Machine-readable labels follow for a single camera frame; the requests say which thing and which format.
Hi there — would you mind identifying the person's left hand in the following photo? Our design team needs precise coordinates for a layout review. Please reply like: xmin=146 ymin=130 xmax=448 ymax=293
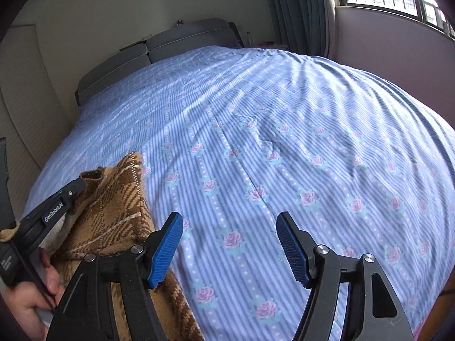
xmin=0 ymin=249 xmax=65 ymax=341

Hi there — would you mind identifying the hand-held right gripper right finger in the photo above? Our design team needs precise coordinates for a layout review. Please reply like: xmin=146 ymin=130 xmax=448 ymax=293
xmin=276 ymin=211 xmax=415 ymax=341

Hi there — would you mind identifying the brown plaid knit garment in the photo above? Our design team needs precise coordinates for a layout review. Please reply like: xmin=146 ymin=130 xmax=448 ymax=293
xmin=46 ymin=151 xmax=205 ymax=341

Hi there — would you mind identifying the grey-green curtain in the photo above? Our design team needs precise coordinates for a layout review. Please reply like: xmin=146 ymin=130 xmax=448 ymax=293
xmin=261 ymin=0 xmax=338 ymax=57

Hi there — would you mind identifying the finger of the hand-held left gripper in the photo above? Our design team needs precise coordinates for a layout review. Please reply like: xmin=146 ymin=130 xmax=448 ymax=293
xmin=62 ymin=177 xmax=88 ymax=209

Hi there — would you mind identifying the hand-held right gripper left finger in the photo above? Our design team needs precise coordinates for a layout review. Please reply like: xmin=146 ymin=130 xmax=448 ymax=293
xmin=45 ymin=211 xmax=184 ymax=341

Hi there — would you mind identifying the blue striped floral bed cover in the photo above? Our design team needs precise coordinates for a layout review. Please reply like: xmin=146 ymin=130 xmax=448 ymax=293
xmin=26 ymin=45 xmax=455 ymax=341

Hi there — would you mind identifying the grey padded headboard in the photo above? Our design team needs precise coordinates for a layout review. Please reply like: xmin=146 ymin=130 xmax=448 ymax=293
xmin=75 ymin=18 xmax=246 ymax=106

